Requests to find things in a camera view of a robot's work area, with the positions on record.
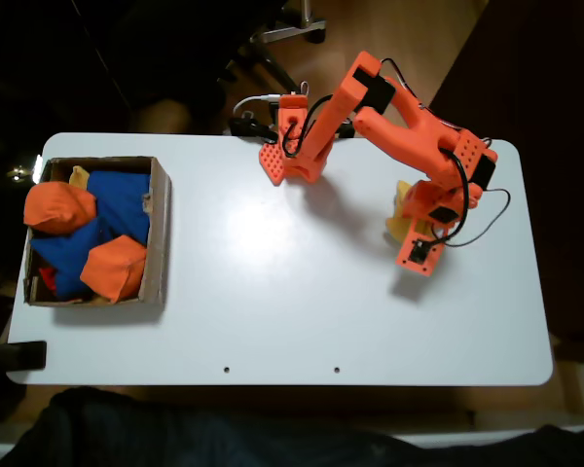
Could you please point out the yellow bean bag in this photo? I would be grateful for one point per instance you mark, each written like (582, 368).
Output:
(79, 177)
(98, 298)
(399, 228)

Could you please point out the cardboard box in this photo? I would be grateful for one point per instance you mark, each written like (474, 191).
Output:
(158, 233)

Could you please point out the blue bean bag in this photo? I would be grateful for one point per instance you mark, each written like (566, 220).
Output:
(119, 199)
(68, 258)

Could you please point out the orange bean bag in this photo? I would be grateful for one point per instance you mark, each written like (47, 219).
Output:
(112, 267)
(58, 204)

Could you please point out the red bean bag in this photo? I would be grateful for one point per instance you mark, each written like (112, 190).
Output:
(47, 278)

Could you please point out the black table clamp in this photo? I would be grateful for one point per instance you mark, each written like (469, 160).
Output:
(253, 129)
(24, 355)
(346, 130)

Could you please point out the black chair base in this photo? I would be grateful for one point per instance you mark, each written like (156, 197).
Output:
(267, 63)

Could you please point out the grey metal stand base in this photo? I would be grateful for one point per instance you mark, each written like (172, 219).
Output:
(294, 29)

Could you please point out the person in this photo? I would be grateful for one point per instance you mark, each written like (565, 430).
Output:
(224, 438)

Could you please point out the orange camera mount plate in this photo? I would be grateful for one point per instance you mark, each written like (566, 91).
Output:
(418, 255)

